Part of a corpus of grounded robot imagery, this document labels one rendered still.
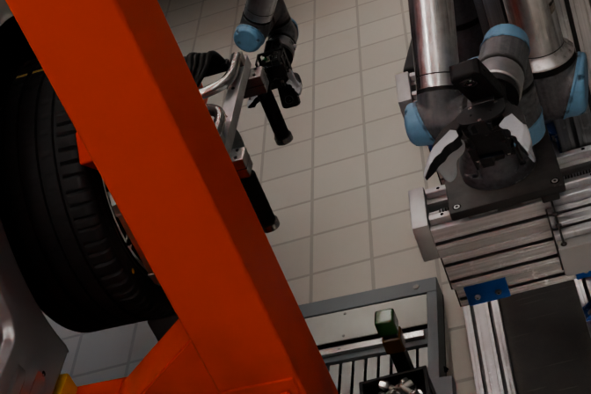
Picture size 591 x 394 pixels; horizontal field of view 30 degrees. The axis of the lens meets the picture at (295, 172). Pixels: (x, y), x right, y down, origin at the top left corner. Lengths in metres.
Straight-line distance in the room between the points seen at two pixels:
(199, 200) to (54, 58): 0.33
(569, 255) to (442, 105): 0.47
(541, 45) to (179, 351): 0.86
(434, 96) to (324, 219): 1.92
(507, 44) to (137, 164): 0.61
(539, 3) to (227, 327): 0.79
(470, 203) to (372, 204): 1.55
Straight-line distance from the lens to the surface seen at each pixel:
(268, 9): 2.71
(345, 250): 3.53
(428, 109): 1.82
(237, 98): 2.46
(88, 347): 3.67
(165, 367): 2.10
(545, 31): 2.00
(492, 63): 1.68
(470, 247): 2.25
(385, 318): 2.21
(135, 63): 1.68
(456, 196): 2.18
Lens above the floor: 2.09
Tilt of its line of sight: 32 degrees down
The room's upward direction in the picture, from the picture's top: 23 degrees counter-clockwise
